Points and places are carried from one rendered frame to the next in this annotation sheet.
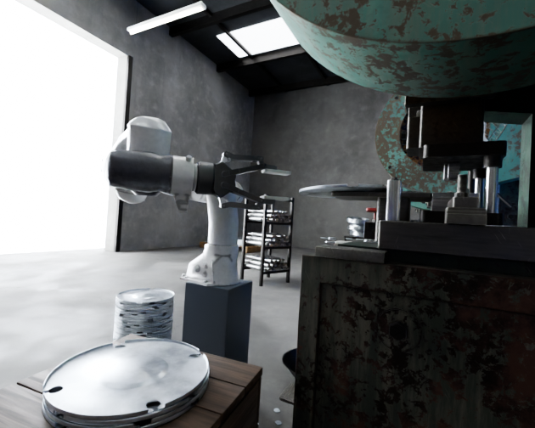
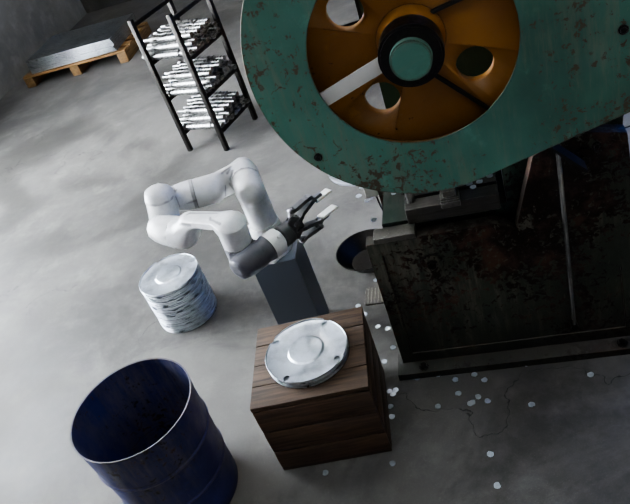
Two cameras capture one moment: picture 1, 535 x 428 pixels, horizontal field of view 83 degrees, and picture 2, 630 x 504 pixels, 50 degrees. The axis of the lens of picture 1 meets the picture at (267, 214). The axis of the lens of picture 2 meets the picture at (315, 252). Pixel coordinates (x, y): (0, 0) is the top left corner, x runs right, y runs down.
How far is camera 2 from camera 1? 1.73 m
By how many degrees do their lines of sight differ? 38
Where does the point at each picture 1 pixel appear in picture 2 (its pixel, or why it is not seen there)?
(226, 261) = not seen: hidden behind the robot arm
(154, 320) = (198, 292)
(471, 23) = (430, 186)
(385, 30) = (394, 188)
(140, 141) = (237, 239)
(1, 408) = (269, 397)
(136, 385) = (318, 355)
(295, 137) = not seen: outside the picture
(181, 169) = (279, 246)
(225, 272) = not seen: hidden behind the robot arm
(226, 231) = (267, 215)
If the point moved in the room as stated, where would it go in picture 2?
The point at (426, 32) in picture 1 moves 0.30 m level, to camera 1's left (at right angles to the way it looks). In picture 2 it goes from (413, 189) to (315, 237)
